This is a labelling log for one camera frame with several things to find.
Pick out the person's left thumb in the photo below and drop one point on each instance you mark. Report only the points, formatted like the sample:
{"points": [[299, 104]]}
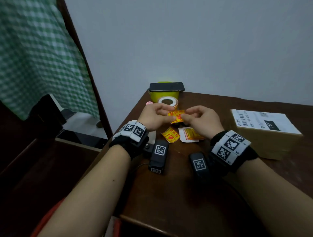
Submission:
{"points": [[168, 118]]}

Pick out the black wrist camera with marker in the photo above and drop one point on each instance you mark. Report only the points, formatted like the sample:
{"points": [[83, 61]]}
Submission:
{"points": [[200, 166], [159, 156]]}

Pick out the black smartphone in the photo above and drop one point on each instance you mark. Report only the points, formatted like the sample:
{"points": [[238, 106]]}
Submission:
{"points": [[166, 87]]}

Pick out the black wristband with marker tags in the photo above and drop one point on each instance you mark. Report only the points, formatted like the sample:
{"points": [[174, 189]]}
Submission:
{"points": [[231, 151], [132, 139]]}

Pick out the cardboard box with white label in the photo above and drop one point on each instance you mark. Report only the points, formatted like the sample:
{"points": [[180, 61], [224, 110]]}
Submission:
{"points": [[266, 133]]}

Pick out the yellow-green bowl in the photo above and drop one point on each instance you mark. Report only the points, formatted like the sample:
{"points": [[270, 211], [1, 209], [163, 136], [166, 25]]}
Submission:
{"points": [[156, 95]]}

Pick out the person's right thumb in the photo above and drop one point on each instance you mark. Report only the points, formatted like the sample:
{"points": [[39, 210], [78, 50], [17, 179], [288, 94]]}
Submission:
{"points": [[187, 118]]}

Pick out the red clothing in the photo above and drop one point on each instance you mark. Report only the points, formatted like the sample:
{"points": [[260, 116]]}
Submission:
{"points": [[46, 217]]}

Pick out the yellow and red sticker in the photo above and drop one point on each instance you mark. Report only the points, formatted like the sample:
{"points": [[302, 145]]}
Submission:
{"points": [[177, 114], [170, 135]]}

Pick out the dark wooden post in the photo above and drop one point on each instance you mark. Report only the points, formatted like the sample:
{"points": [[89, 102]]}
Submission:
{"points": [[80, 51]]}

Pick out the person's right hand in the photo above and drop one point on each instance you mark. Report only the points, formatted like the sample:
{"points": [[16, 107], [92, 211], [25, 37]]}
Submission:
{"points": [[205, 122]]}

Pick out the green checkered curtain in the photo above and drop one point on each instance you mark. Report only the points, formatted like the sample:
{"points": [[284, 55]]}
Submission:
{"points": [[41, 56]]}

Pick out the roll of stickers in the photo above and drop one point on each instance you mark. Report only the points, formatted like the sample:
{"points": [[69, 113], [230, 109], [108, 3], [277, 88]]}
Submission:
{"points": [[168, 100]]}

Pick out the person's left hand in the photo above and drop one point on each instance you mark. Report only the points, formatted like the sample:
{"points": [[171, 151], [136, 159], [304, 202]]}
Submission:
{"points": [[150, 117]]}

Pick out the person's right forearm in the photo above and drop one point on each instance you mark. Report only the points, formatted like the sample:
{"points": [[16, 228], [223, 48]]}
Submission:
{"points": [[276, 200]]}

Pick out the person's left forearm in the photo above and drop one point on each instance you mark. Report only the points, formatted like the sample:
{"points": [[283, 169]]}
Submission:
{"points": [[90, 195]]}

